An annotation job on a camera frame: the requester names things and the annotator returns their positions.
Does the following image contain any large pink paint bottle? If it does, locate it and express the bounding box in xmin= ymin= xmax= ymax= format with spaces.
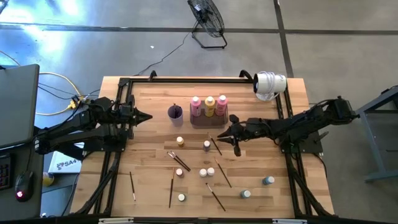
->
xmin=215 ymin=95 xmax=228 ymax=117
xmin=190 ymin=95 xmax=202 ymax=118

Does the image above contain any grey metal table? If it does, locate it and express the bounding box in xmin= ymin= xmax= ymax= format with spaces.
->
xmin=343 ymin=85 xmax=398 ymax=183

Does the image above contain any black fan power cable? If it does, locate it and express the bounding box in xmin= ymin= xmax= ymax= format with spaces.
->
xmin=133 ymin=30 xmax=192 ymax=77

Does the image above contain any large yellow paint bottle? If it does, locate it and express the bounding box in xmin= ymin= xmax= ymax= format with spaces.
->
xmin=204 ymin=95 xmax=216 ymax=118

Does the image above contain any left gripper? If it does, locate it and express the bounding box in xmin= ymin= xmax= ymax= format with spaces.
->
xmin=119 ymin=95 xmax=153 ymax=139

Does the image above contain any black floor cable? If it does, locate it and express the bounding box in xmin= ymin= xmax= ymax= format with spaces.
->
xmin=37 ymin=81 xmax=101 ymax=125

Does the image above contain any white light strip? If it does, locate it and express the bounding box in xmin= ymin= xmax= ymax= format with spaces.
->
xmin=272 ymin=218 xmax=308 ymax=224
xmin=98 ymin=217 xmax=134 ymax=224

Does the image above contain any grey translucent plastic bin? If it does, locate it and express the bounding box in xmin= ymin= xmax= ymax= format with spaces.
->
xmin=189 ymin=100 xmax=229 ymax=129

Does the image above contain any yellow round object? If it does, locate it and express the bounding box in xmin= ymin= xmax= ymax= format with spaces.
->
xmin=42 ymin=172 xmax=55 ymax=187

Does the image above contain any grey laptop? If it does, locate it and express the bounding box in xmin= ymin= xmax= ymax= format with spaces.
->
xmin=0 ymin=64 xmax=40 ymax=149

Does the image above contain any orange bristle paint brush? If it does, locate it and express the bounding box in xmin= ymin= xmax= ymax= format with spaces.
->
xmin=169 ymin=167 xmax=176 ymax=209

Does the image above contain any lilac plastic cup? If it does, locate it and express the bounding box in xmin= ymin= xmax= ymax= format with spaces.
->
xmin=167 ymin=105 xmax=184 ymax=128

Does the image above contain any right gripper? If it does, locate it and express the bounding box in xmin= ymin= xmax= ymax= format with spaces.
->
xmin=217 ymin=114 xmax=262 ymax=157

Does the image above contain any thin silver ferrule paint brush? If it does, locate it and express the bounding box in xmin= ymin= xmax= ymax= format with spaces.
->
xmin=208 ymin=133 xmax=223 ymax=156

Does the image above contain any yellow power plug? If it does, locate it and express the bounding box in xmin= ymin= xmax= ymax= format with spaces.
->
xmin=68 ymin=95 xmax=88 ymax=110

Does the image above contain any flat silver ferrule paint brush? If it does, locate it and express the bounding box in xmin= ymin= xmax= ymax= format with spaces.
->
xmin=205 ymin=182 xmax=226 ymax=212

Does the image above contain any black keyboard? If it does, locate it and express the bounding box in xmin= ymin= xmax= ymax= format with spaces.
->
xmin=0 ymin=154 xmax=13 ymax=190

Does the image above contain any black computer mouse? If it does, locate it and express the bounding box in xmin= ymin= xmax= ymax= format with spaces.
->
xmin=14 ymin=170 xmax=34 ymax=202

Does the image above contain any yellow floor cable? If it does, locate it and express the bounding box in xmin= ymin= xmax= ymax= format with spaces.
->
xmin=0 ymin=49 xmax=85 ymax=116

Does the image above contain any black floor fan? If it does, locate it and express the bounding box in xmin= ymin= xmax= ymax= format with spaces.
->
xmin=187 ymin=0 xmax=228 ymax=50

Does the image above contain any dark grey desk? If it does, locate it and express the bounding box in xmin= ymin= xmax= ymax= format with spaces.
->
xmin=0 ymin=126 xmax=44 ymax=218

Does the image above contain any white cardboard box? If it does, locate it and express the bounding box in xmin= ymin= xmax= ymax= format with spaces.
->
xmin=48 ymin=151 xmax=83 ymax=174

